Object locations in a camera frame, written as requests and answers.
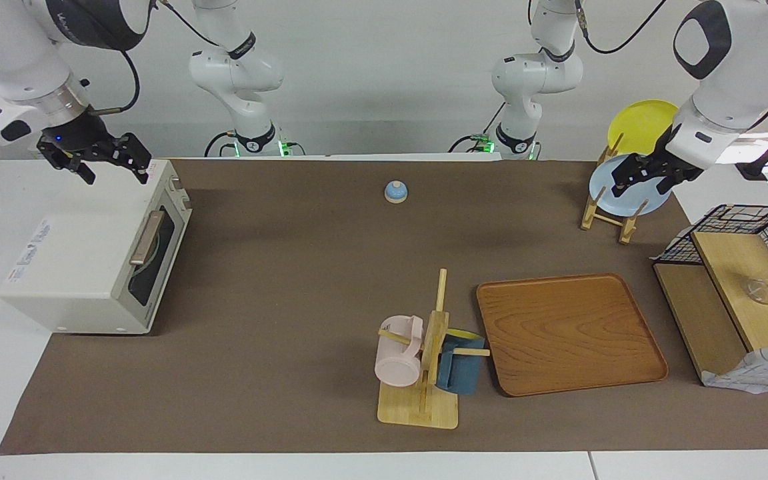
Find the oven door with handle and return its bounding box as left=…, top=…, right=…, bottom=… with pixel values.
left=116, top=199, right=189, bottom=329

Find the white toaster oven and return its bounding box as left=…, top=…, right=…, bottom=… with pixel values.
left=0, top=159, right=193, bottom=335

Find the light blue plate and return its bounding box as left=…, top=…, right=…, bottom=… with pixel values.
left=588, top=154, right=673, bottom=217

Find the wooden plate rack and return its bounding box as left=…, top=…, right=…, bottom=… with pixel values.
left=580, top=132, right=649, bottom=245

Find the yellow plate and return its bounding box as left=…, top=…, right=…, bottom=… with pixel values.
left=607, top=99, right=681, bottom=157

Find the wooden two-level shelf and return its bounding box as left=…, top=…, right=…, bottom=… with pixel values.
left=653, top=230, right=768, bottom=389

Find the clear glass cup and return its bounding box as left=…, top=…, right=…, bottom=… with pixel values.
left=742, top=276, right=768, bottom=306

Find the brown wooden tray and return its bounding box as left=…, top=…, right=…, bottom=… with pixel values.
left=476, top=273, right=669, bottom=398

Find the brown table mat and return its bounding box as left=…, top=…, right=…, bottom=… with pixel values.
left=0, top=159, right=768, bottom=455

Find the white paper shelf wrap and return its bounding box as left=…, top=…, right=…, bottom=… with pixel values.
left=700, top=339, right=768, bottom=395

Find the dark blue mug yellow inside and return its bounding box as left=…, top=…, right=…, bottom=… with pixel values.
left=436, top=329, right=487, bottom=396

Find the wooden mug tree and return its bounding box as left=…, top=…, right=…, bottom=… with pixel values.
left=377, top=268, right=491, bottom=430

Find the pink mug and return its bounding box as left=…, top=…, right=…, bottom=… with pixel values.
left=374, top=315, right=425, bottom=387

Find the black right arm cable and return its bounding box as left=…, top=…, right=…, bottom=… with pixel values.
left=87, top=0, right=226, bottom=118

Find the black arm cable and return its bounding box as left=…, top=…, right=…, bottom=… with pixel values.
left=574, top=0, right=669, bottom=55
left=87, top=0, right=226, bottom=118

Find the black right base cable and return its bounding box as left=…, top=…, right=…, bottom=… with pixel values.
left=203, top=129, right=239, bottom=159

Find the black base cable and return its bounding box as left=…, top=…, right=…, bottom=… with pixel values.
left=203, top=129, right=239, bottom=159
left=449, top=100, right=509, bottom=155

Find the black wire basket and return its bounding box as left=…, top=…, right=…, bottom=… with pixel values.
left=659, top=204, right=768, bottom=311

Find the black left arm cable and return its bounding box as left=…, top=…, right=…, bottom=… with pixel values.
left=574, top=0, right=669, bottom=55

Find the black left base cable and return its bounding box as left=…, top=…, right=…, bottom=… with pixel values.
left=449, top=100, right=509, bottom=155

